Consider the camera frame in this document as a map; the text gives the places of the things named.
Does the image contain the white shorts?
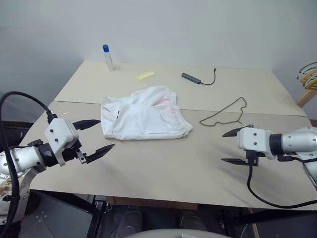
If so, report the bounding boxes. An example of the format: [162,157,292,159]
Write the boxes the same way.
[100,85,194,141]

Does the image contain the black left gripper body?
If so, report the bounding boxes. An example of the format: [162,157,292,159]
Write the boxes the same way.
[61,140,89,165]

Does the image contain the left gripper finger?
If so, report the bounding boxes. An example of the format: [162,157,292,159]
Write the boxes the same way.
[85,143,116,164]
[72,119,102,131]

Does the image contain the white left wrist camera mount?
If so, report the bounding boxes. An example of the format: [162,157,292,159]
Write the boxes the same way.
[44,118,80,166]

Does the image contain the white rounded robot torso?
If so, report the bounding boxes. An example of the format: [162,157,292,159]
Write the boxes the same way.
[128,228,215,238]

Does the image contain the white bottle with blue cap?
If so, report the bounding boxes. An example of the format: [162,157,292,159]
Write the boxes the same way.
[102,44,115,72]

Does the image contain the wooden stand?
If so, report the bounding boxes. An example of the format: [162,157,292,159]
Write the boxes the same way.
[296,86,317,109]

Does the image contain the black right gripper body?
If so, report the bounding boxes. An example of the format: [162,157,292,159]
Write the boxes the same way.
[245,149,264,167]

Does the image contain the silver metal panel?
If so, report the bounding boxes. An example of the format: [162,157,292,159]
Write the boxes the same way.
[18,197,93,238]

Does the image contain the olive green wire hanger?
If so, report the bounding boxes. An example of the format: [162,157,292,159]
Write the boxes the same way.
[199,96,248,127]

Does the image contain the dark rounded shape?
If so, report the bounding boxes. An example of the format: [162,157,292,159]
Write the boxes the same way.
[179,210,207,231]
[123,210,144,234]

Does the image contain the black table frame leg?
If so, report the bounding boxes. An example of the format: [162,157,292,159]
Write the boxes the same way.
[88,194,111,238]

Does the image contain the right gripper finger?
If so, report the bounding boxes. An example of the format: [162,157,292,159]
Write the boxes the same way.
[222,128,240,138]
[220,158,248,166]

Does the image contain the grey USB hub with cable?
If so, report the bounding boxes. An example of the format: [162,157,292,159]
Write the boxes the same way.
[181,68,218,85]

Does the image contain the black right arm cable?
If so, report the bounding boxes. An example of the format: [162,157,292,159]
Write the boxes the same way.
[247,155,317,208]

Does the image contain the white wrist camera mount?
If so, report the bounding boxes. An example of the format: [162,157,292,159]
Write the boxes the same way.
[237,126,275,160]
[44,118,80,166]

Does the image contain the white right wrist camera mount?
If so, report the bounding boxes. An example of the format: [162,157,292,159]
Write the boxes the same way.
[237,126,275,160]

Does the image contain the coiled black white cable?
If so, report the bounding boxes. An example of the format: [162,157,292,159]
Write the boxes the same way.
[297,61,317,80]

